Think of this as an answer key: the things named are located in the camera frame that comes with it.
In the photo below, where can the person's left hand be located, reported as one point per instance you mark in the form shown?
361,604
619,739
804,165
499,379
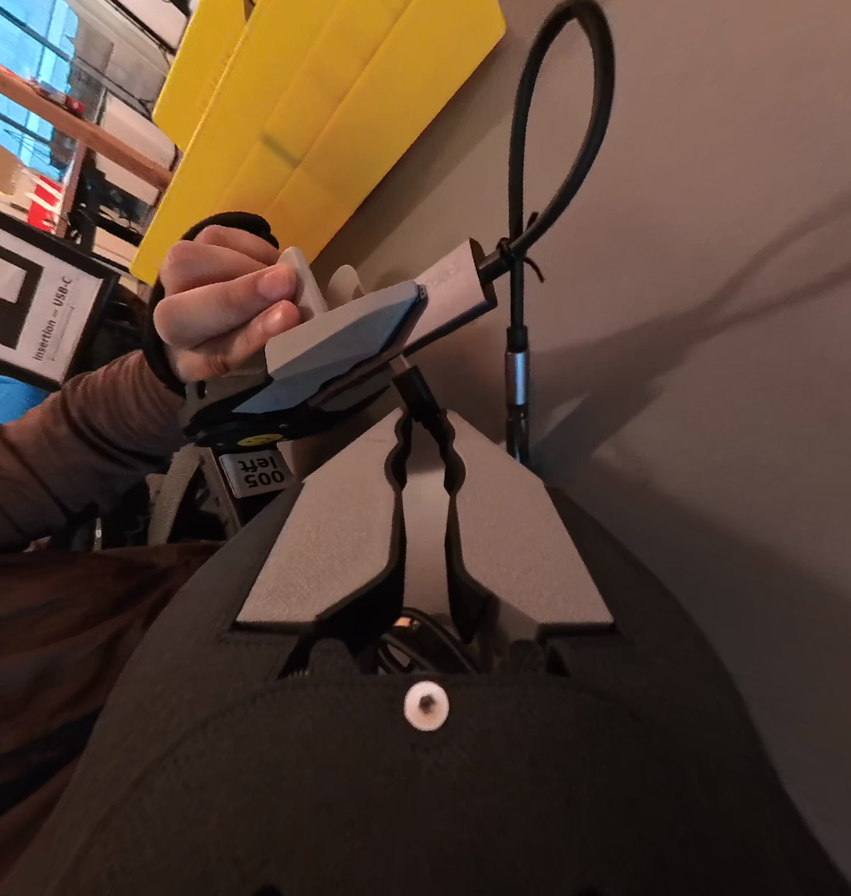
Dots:
215,308

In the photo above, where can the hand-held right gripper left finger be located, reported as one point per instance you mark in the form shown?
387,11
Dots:
320,553

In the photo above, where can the person's brown sweater torso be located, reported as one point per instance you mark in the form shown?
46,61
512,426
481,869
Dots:
33,665

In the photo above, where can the yellow plastic bin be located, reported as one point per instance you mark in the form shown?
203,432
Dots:
313,119

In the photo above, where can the blue-lit window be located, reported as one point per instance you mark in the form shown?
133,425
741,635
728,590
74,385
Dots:
19,49

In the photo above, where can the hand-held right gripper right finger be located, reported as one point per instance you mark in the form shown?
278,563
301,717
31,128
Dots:
530,553

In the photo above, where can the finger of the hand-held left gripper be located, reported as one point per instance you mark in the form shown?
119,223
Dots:
271,399
355,329

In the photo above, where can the blue box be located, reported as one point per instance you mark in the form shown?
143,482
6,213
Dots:
9,402

